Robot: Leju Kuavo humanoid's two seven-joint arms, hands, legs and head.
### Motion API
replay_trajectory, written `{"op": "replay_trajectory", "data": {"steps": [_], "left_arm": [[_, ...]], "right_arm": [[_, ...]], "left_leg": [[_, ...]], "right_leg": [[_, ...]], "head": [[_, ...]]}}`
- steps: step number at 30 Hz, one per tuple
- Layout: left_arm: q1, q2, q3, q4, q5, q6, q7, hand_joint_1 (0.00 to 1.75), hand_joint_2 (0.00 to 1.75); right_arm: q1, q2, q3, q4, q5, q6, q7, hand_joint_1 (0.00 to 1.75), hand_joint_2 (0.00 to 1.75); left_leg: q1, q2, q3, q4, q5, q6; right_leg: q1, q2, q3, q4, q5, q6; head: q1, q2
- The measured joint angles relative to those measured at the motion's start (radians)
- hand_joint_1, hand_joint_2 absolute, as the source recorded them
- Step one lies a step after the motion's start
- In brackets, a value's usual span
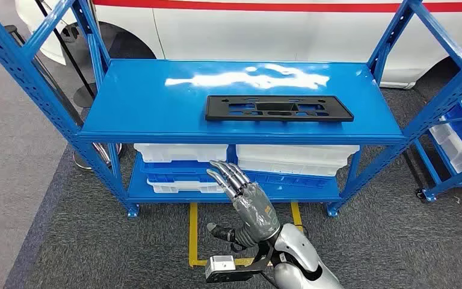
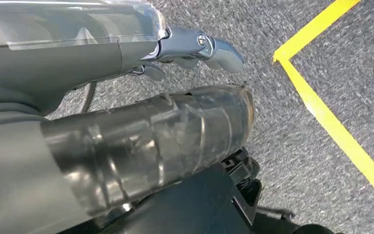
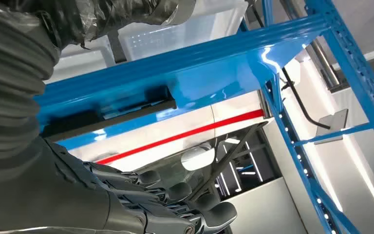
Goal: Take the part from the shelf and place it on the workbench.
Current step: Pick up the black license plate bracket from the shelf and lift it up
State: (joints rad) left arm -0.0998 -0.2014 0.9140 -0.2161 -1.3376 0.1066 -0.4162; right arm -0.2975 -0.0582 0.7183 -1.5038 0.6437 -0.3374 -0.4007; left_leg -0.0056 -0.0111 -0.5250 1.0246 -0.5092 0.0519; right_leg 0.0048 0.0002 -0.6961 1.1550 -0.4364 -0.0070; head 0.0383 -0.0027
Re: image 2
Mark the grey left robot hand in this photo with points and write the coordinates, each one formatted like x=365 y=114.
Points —
x=61 y=64

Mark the black robot lower body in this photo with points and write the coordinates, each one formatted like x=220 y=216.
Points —
x=190 y=200

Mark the yellow floor tape corner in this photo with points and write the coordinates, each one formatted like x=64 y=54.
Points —
x=329 y=119

